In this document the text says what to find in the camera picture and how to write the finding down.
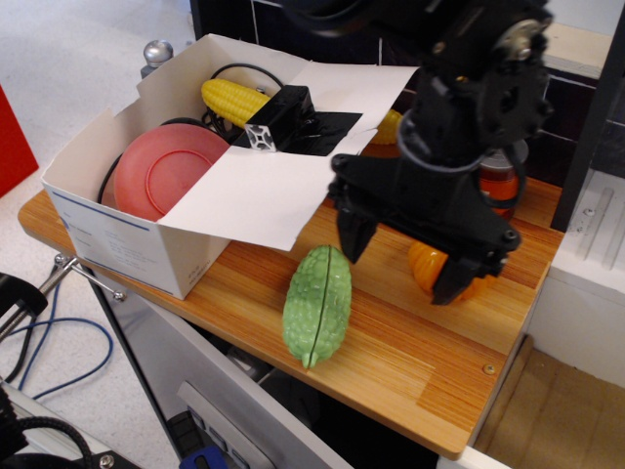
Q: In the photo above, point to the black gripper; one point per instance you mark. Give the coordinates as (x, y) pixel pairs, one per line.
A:
(445, 210)

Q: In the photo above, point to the white cardboard box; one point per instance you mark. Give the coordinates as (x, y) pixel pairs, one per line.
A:
(258, 197)

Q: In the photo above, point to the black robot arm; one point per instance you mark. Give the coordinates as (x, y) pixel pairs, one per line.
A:
(480, 89)

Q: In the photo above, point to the black block on flap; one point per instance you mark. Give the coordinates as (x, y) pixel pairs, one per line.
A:
(290, 123)

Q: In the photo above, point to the orange toy pumpkin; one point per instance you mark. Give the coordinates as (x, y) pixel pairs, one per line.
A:
(426, 264)

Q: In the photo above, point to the green toy bitter gourd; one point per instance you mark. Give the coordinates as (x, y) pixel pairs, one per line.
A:
(317, 309)

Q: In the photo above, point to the orange beans can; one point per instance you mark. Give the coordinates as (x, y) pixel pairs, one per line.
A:
(499, 179)

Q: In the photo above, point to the yellow toy corn on table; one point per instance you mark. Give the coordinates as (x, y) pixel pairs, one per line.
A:
(387, 130)

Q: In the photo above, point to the yellow toy corn in box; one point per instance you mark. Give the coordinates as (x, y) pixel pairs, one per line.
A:
(231, 101)

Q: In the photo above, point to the grey control panel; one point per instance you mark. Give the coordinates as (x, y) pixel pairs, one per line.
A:
(240, 449)

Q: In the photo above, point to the pink plastic plate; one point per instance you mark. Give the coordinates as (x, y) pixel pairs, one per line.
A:
(159, 167)

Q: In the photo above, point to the silver round knob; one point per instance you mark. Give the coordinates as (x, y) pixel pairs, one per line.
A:
(156, 53)

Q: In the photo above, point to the red panel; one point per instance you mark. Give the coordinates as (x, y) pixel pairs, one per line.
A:
(17, 159)

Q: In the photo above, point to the metal clamp with black handle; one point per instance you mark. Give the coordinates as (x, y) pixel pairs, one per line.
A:
(26, 300)

